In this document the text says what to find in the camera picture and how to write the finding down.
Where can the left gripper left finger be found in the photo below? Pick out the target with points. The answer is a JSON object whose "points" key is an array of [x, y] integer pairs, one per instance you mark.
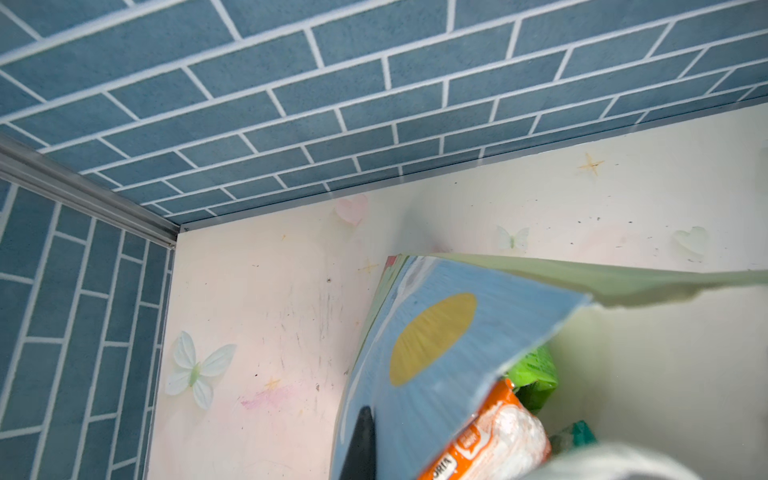
{"points": [[360, 460]]}

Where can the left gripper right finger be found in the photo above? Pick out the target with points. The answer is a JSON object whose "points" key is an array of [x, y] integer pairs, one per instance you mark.
{"points": [[612, 461]]}

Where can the teal candy bag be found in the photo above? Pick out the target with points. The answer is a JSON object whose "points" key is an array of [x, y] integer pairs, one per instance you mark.
{"points": [[574, 436]]}

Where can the pastel printed paper bag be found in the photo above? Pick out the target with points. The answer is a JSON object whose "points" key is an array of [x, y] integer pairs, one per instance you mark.
{"points": [[670, 361]]}

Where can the orange white snack packet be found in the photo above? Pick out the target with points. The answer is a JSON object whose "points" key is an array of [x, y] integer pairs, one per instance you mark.
{"points": [[503, 441]]}

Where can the green snack packet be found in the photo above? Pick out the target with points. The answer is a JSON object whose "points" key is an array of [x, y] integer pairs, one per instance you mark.
{"points": [[534, 379]]}

